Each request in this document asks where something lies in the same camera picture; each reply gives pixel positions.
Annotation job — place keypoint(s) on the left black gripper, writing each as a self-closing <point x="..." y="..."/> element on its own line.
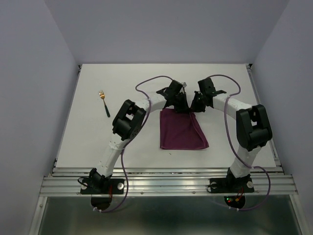
<point x="183" y="108"/>

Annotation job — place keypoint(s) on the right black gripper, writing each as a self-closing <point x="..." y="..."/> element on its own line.
<point x="194" y="108"/>

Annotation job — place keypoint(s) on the purple cloth napkin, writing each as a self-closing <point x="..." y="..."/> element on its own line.
<point x="180" y="131"/>

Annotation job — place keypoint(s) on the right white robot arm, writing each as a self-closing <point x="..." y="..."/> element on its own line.
<point x="247" y="130"/>

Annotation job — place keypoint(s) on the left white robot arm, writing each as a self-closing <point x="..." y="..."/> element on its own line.
<point x="126" y="125"/>

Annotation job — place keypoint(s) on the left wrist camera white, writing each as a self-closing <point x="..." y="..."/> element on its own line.
<point x="184" y="84"/>

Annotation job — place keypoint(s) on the gold fork dark handle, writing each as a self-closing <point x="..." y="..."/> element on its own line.
<point x="102" y="96"/>

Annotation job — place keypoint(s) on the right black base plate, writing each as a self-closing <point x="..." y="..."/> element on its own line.
<point x="227" y="186"/>

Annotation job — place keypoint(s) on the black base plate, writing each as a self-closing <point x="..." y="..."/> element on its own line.
<point x="112" y="187"/>
<point x="227" y="186"/>

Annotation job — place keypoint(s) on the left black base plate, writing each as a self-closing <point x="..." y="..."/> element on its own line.
<point x="112" y="187"/>

